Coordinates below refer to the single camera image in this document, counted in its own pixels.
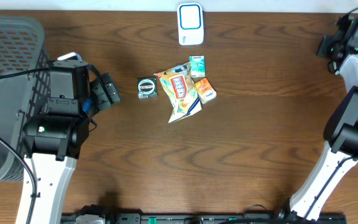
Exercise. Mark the teal kleenex tissue pack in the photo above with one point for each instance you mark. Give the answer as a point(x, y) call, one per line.
point(197, 67)

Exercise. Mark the orange tissue pack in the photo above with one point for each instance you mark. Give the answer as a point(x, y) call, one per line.
point(205, 90)

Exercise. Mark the grey plastic mesh basket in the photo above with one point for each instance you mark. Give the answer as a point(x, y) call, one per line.
point(24, 80)

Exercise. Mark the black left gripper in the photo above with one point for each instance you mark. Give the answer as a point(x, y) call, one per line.
point(109, 90)

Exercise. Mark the green zam-buk box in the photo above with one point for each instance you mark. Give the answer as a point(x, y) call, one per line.
point(147, 88)

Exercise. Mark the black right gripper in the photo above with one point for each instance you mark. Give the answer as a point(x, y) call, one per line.
point(324, 46)

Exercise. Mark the yellow red snack bag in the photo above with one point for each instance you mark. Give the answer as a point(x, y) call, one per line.
point(180, 88)

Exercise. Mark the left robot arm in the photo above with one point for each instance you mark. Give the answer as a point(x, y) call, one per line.
point(55, 133)

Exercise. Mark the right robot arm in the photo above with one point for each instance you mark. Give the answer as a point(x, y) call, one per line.
point(340, 151)

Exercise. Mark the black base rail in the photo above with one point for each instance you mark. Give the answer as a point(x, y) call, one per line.
point(97, 214)

